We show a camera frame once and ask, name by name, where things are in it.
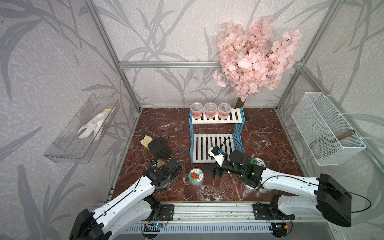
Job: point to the strawberry lid seed container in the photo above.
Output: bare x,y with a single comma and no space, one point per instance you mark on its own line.
196,176

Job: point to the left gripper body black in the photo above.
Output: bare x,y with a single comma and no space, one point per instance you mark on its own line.
171,178

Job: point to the white wire mesh basket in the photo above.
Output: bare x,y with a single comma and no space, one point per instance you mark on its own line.
316,117

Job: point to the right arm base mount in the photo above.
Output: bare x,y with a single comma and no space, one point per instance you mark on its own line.
270,211

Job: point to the blue white two-tier shelf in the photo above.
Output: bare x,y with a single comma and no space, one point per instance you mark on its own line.
201,143

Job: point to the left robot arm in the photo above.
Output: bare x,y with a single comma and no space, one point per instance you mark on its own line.
135,204

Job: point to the clear seed container red label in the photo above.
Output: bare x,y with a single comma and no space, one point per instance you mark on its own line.
197,110

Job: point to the wooden handled brush in basket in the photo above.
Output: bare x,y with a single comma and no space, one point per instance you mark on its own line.
326,145

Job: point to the pink flower lid container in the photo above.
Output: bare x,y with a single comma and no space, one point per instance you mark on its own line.
249,188

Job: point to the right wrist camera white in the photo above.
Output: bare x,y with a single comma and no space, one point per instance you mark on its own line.
217,154

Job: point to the white glove in tray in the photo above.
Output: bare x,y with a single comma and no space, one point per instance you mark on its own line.
95,125

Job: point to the clear acrylic wall tray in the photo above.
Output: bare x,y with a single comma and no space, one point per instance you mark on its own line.
79,140

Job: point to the black work glove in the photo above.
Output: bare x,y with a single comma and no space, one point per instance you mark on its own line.
158,147

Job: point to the pink artificial blossom tree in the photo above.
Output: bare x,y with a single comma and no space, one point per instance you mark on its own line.
251,61

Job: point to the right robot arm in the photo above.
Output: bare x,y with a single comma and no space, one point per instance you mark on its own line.
322,196

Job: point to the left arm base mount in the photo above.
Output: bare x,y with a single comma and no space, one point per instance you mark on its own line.
163,212

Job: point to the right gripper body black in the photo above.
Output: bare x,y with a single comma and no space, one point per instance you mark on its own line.
227,167

